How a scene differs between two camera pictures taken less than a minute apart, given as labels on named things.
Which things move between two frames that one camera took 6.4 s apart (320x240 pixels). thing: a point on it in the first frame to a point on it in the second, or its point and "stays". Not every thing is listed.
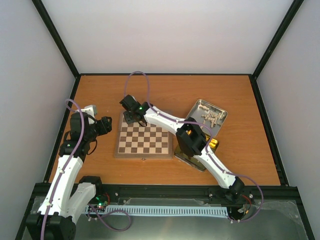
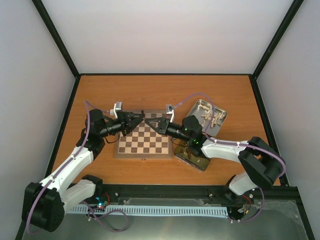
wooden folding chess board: [135, 141] stays
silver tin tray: [209, 115] stays
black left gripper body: [105, 128] to [121, 124]
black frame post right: [277, 37] stays
